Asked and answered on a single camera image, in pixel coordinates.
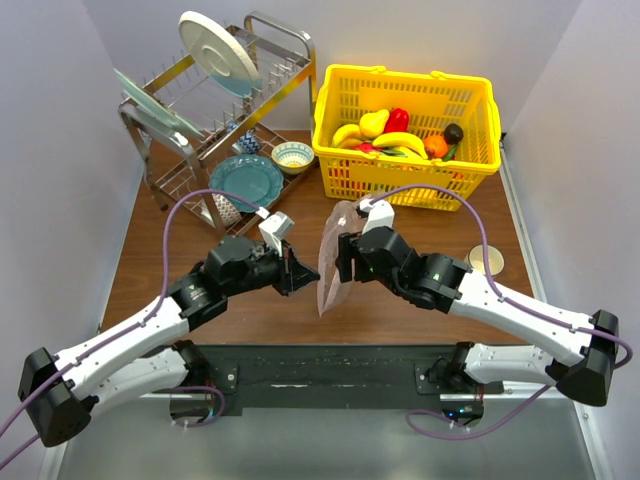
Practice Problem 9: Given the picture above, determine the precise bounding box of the red pink fruit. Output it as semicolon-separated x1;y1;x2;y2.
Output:
352;142;383;157

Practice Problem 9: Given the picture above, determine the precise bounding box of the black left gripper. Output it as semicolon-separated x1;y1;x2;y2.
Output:
225;238;319;297

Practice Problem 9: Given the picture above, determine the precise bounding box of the teal scalloped plate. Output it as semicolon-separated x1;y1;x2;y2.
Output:
209;154;284;213

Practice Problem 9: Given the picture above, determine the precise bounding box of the clear zip top bag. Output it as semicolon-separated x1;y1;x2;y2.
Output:
317;194;382;317

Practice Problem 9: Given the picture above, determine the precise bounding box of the teal patterned bowl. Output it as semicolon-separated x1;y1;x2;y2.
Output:
271;141;315;176

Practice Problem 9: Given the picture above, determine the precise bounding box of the yellow plastic basket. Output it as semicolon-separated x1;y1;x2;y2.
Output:
312;64;502;211

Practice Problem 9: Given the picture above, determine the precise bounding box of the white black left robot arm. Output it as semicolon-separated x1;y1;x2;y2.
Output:
18;236;320;448

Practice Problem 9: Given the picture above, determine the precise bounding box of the light green plate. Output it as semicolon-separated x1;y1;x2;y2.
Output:
114;69;205;140

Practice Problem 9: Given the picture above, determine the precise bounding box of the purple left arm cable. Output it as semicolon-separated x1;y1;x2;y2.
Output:
0;188;266;451

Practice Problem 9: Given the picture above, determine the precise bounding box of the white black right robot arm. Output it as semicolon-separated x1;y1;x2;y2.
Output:
336;227;619;407

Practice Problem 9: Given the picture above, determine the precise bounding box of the blue chevron mug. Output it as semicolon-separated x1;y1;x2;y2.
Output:
237;129;261;154

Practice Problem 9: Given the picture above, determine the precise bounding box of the steel dish rack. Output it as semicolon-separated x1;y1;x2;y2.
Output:
118;11;318;234

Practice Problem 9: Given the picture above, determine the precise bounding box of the yellow banana bunch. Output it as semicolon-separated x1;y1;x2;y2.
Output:
331;124;368;149

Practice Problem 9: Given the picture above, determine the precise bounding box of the yellow pear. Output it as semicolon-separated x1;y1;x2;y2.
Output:
359;109;390;139

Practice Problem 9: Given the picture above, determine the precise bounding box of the brown patterned cup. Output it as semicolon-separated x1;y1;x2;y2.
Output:
213;194;242;226

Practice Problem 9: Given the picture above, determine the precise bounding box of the dark purple plum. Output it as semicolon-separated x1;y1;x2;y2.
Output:
442;123;464;146

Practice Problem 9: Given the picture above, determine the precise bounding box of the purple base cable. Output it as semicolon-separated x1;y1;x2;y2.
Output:
169;384;227;429
403;384;556;442

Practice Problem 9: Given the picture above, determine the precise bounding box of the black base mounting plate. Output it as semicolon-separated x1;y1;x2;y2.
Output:
170;345;504;422

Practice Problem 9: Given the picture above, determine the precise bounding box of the aluminium frame rail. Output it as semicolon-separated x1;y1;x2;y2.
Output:
37;393;170;479

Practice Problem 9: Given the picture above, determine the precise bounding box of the red bell pepper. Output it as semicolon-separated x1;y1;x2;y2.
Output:
383;108;410;133

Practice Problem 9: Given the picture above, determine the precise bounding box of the orange fruit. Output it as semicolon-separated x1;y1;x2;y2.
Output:
424;134;450;158

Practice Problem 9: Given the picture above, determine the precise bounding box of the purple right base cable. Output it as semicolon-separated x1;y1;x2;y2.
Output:
403;384;556;442

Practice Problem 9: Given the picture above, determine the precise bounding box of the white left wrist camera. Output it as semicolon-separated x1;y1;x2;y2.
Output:
256;207;295;256

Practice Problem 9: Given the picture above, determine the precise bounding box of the green chili pepper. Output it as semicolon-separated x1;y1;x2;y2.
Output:
441;145;459;161

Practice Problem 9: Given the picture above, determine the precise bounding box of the white round plate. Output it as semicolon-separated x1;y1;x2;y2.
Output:
178;11;262;98

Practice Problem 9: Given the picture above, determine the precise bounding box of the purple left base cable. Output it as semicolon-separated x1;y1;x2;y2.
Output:
169;384;227;429

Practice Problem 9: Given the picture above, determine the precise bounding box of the cream metal cup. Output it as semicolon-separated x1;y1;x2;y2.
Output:
465;244;505;277

